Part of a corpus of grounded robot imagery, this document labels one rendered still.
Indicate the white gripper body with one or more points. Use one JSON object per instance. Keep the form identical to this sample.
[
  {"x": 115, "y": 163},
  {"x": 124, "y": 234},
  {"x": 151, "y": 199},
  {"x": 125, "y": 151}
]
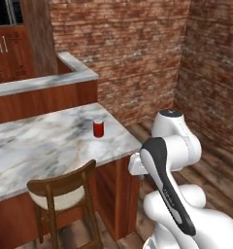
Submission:
[{"x": 135, "y": 166}]

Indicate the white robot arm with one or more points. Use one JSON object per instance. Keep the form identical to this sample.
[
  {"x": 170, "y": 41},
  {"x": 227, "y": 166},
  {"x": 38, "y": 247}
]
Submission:
[{"x": 173, "y": 194}]

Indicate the red soda can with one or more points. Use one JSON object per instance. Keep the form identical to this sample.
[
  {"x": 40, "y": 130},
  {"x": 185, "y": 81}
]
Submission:
[{"x": 98, "y": 129}]

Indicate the wooden kitchen island with marble top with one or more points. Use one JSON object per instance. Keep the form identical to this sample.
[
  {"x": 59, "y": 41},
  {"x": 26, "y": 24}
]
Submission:
[{"x": 53, "y": 142}]

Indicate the wooden chair with white cushion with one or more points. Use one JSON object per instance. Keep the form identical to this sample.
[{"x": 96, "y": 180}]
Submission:
[{"x": 61, "y": 198}]

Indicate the brown wooden cupboard run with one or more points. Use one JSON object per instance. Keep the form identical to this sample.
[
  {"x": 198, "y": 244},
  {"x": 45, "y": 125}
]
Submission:
[{"x": 10, "y": 53}]

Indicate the dark wall oven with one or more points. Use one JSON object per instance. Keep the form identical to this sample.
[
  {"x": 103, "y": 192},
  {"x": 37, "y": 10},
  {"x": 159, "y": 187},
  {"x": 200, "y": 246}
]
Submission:
[{"x": 6, "y": 11}]

